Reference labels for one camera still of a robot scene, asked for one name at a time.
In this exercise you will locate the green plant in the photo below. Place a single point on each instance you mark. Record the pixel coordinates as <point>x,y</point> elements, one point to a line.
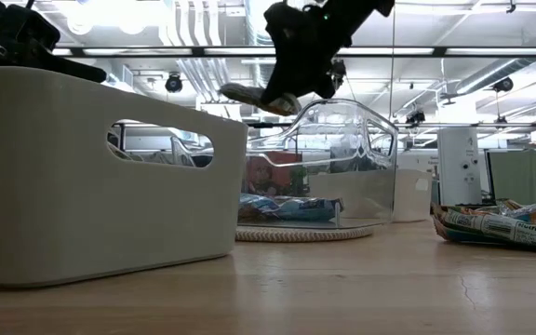
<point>298,179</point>

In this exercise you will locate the black horizontal rail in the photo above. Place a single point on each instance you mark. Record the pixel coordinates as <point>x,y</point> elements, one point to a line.
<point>435,124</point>

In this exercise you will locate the round silver ventilation duct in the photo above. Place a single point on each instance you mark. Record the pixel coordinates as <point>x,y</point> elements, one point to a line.
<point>256,21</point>

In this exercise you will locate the black overhead light bar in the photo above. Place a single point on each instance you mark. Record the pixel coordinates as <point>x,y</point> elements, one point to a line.
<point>198,51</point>

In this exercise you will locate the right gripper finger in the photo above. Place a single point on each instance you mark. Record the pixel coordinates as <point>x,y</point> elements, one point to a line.
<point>286,79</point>
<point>325,84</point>

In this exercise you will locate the thin vertical pole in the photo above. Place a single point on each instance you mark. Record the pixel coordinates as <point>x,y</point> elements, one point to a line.
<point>392,56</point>

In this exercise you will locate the ribbed silver duct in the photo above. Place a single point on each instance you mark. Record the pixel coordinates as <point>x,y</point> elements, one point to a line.
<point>264,76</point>

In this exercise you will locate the black ceiling camera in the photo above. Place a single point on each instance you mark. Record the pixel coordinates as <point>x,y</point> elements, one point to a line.
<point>415,117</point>
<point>173,84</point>
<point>503,84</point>
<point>341,70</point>

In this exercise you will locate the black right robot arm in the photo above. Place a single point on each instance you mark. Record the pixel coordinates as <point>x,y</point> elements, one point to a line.
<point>361,14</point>

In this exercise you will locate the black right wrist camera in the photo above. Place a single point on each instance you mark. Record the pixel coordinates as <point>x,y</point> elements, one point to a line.
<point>279,23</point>

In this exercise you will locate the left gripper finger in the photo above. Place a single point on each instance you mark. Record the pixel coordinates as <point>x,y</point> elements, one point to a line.
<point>70,66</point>
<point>28,28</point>

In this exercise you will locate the green partition panel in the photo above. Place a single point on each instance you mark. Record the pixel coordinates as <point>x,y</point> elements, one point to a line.
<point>524,172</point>

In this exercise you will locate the blue granola bar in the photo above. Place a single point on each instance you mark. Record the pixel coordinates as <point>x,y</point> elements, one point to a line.
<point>310,209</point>
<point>256,207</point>

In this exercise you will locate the red background panel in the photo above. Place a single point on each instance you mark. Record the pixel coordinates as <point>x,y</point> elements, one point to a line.
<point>263,179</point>

